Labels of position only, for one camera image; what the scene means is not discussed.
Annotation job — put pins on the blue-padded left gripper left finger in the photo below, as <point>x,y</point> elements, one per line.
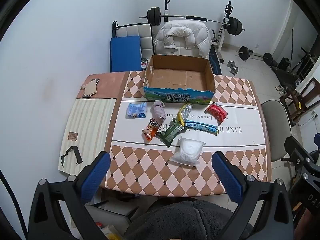
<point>46,220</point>

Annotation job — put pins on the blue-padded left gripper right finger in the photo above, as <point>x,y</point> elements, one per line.
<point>275,217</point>

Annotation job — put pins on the long blue snack packet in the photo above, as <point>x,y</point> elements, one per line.
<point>201,127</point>

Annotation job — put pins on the white pillow packet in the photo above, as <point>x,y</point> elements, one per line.
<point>188,153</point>

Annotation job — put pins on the red snack bag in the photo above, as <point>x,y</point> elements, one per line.
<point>217,112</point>

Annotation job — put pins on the green snack bag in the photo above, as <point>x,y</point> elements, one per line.
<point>174,129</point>

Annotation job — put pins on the yellow silver scrub sponge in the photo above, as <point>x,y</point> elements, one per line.
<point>184,112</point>

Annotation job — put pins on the orange panda snack bag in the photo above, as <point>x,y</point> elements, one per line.
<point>151,130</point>

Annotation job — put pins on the lilac cloth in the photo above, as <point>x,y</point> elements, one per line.
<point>159,112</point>

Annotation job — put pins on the light blue tissue packet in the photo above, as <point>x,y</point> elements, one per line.
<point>136,110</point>

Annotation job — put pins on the dark fleece clothing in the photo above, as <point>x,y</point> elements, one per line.
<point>196,219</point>

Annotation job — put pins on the grey round chair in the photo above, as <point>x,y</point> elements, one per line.
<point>278,127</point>

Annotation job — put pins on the wooden chair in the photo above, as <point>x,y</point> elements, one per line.
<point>298,103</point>

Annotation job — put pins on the checkered table cloth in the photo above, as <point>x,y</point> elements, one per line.
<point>143,167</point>

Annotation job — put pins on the chrome dumbbells pair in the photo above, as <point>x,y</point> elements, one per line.
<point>233,69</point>

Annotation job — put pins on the cardboard box with printed side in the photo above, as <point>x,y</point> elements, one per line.
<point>177,78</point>

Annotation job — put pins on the white weight bench rack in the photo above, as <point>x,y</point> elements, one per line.
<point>218,42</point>

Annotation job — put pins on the barbell on rack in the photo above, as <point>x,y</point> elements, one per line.
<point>154,16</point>

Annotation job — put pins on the white puffer jacket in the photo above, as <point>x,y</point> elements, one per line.
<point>183,37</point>

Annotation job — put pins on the blue folded mat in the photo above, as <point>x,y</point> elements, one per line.
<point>125,54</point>

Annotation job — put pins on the beige quilted cushion panel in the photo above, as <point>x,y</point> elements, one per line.
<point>143,30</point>

